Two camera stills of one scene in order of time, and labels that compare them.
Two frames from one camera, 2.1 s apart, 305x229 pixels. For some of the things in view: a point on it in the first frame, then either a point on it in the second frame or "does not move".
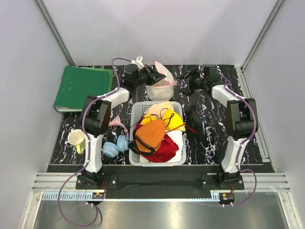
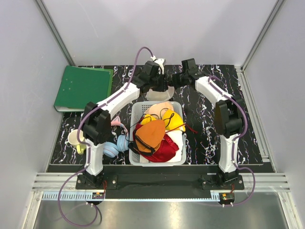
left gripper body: (144, 77) -> (157, 83)
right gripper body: (195, 83) -> (178, 79)
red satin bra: (166, 152) does not move
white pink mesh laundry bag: (163, 90) does not move
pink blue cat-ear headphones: (111, 150) does not move
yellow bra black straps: (171, 120) does not move
